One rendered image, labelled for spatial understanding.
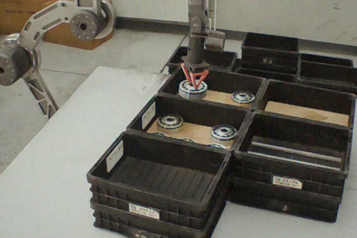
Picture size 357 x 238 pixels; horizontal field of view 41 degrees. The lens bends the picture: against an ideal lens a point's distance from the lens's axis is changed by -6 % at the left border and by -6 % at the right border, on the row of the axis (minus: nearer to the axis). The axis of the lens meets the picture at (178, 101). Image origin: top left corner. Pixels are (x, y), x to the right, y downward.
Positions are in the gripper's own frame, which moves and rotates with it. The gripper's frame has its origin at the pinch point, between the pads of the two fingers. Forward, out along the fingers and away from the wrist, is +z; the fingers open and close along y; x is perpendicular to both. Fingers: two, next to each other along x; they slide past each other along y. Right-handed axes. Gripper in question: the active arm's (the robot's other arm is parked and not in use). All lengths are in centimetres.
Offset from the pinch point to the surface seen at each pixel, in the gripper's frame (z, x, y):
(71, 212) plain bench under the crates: 36, 53, -13
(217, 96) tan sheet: 21.0, -24.3, 21.7
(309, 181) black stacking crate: 15, -20, -50
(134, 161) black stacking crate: 22.3, 26.7, -9.5
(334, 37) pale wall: 85, -256, 189
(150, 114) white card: 16.8, 12.2, 10.5
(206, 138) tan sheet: 21.0, -3.7, -6.7
